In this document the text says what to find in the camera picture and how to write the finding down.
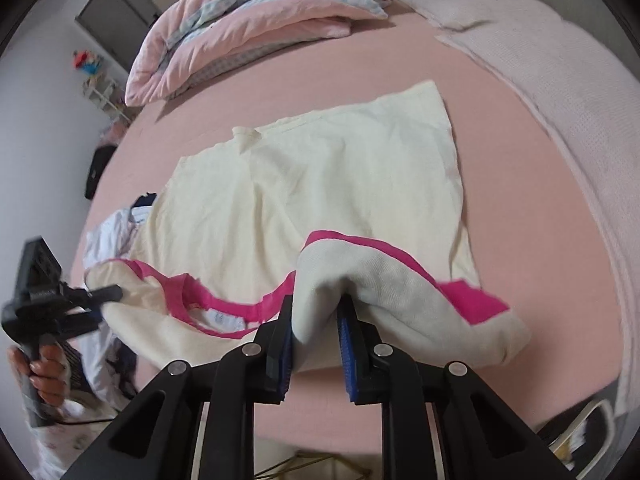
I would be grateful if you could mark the black backpack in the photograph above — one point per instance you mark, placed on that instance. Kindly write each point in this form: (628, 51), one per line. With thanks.
(100, 172)

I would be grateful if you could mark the grey door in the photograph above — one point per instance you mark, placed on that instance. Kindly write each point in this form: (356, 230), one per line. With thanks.
(117, 15)

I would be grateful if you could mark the pink bed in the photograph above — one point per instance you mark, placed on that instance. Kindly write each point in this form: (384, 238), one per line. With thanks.
(500, 160)

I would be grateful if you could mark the folded pink quilt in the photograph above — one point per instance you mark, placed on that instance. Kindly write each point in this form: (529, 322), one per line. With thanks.
(225, 25)

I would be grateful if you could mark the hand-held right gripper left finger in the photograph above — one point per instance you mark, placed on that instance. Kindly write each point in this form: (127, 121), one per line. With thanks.
(286, 355)

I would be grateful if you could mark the person's left hand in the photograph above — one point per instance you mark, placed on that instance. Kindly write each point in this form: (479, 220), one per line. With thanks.
(50, 382)

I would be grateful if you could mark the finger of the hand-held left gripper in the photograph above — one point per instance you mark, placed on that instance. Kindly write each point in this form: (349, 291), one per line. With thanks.
(102, 295)
(85, 324)

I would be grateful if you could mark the red and blue plush toy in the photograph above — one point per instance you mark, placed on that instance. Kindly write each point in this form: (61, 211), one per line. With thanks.
(87, 62)

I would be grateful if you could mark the black trash bin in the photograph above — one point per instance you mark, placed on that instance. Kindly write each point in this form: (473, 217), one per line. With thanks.
(570, 440)

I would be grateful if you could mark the white clothes pile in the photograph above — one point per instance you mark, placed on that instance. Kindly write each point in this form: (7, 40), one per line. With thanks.
(107, 240)

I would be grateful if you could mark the navy garment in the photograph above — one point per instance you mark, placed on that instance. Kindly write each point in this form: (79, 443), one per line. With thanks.
(145, 200)

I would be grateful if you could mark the pink plastic bag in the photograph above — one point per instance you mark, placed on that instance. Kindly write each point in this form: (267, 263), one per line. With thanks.
(115, 132)

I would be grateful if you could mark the cream shirt with pink sleeves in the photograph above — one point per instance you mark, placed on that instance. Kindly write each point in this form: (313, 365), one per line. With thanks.
(325, 185)

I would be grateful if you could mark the white shelf rack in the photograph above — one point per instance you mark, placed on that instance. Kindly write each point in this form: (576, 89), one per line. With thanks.
(107, 96)

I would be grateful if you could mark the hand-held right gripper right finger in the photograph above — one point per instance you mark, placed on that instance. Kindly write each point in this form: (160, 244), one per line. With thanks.
(347, 360)

